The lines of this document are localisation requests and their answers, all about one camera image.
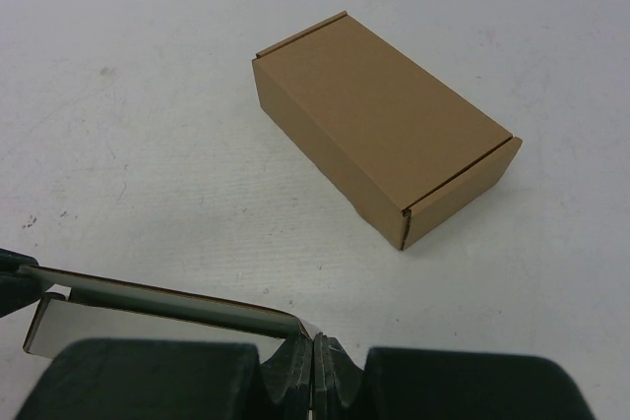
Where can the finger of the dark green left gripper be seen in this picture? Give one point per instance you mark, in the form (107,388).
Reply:
(17,290)

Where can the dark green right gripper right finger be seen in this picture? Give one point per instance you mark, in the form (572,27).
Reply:
(401,383)

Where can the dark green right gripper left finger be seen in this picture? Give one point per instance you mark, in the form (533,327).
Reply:
(103,378)

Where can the white paper box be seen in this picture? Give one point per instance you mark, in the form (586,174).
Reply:
(77,306)

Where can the brown folded cardboard box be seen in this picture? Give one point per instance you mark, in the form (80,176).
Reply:
(407,151)

